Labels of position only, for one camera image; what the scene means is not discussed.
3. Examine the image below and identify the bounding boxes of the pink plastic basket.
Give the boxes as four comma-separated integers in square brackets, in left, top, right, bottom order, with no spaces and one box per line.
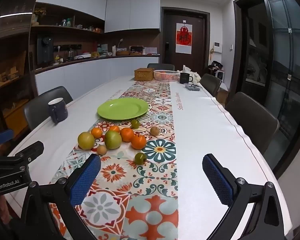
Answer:
[153,70,180,82]

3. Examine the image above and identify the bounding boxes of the heap of orange fruits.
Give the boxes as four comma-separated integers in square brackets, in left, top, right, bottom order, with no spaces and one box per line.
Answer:
[156,71,177,80]

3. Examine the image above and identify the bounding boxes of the green plate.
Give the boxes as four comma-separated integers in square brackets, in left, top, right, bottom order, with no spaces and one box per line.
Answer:
[97,97,149,121]

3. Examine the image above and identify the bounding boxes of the dark wooden door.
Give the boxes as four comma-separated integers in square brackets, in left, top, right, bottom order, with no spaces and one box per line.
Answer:
[161,7,210,77]

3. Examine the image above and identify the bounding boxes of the patterned table runner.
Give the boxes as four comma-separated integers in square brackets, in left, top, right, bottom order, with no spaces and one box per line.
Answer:
[49,80,179,240]

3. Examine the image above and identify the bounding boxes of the white cabinets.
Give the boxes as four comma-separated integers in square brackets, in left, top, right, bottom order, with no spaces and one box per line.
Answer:
[36,0,162,33]
[35,56,159,100]

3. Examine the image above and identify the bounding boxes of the dark bag on stool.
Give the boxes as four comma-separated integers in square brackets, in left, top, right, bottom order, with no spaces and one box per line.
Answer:
[208,61,225,82]

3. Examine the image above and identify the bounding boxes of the black water dispenser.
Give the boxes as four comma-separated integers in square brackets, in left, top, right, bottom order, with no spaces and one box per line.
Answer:
[37,35,54,65]

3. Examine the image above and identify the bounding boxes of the orange mandarin with stem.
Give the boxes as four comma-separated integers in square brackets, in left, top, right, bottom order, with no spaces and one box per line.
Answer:
[131,133,147,150]

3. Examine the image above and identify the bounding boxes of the dark blue mug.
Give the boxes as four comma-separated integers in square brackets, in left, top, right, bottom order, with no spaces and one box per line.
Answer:
[48,98,69,124]

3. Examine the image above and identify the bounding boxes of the white lower cabinets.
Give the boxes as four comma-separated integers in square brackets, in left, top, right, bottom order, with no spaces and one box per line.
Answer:
[35,56,159,100]

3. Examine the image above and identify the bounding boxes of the wicker basket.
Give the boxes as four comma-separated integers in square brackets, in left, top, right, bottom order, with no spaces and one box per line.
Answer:
[134,68,155,81]

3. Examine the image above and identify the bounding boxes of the red wall poster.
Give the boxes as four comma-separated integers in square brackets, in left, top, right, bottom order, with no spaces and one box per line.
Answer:
[175,22,192,54]

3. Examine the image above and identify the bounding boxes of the grey dining chair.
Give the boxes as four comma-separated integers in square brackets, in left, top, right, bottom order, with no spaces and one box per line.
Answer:
[200,74,222,97]
[24,86,73,132]
[147,63,175,71]
[225,92,280,155]

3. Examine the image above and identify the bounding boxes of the white upper cabinets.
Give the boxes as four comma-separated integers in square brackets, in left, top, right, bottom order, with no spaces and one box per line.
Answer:
[36,0,162,33]

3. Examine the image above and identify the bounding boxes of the black power strip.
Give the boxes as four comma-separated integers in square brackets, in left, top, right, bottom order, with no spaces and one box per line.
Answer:
[54,44,82,51]

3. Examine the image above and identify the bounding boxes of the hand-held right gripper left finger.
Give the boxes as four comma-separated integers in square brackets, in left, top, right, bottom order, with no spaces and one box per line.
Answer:
[20,153,102,240]

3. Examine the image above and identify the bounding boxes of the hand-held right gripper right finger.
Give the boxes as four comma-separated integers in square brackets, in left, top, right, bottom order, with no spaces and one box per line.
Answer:
[202,153,289,240]

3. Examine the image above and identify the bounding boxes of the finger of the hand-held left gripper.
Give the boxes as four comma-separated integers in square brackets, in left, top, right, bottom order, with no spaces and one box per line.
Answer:
[0,129,14,147]
[4,141,45,167]

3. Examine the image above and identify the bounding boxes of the wooden glass cabinet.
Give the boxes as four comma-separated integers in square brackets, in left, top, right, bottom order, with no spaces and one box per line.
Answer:
[0,2,38,140]

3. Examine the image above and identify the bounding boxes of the green apple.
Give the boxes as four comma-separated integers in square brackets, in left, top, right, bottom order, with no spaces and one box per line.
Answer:
[104,131,122,150]
[78,132,95,150]

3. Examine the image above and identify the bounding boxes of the glass sliding door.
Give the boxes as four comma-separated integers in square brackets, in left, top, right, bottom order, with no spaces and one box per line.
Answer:
[234,0,300,178]

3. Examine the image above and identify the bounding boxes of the black mug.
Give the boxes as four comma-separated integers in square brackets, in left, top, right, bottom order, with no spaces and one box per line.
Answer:
[179,72,193,84]

